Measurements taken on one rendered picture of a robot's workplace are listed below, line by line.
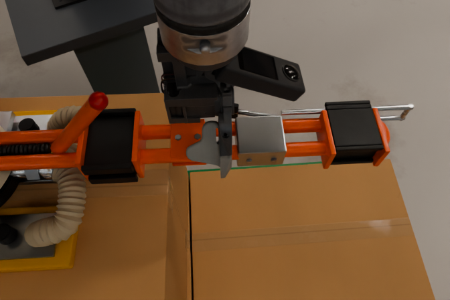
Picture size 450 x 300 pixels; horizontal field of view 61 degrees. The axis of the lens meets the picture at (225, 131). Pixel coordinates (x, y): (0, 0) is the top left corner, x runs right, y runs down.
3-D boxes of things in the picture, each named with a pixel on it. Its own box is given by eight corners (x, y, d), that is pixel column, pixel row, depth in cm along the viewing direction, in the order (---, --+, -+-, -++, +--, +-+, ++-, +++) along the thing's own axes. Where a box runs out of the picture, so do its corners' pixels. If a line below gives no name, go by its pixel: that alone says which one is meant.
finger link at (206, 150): (189, 178, 53) (183, 116, 50) (231, 175, 54) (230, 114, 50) (188, 190, 51) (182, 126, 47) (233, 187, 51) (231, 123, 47)
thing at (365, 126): (323, 169, 57) (331, 154, 53) (314, 126, 61) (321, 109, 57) (378, 167, 58) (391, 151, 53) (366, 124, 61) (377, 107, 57)
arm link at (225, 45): (246, -33, 38) (256, 39, 34) (244, 5, 43) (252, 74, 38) (156, -30, 38) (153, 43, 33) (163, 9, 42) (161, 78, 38)
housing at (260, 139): (237, 169, 58) (238, 155, 54) (234, 130, 61) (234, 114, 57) (283, 167, 58) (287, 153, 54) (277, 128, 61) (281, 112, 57)
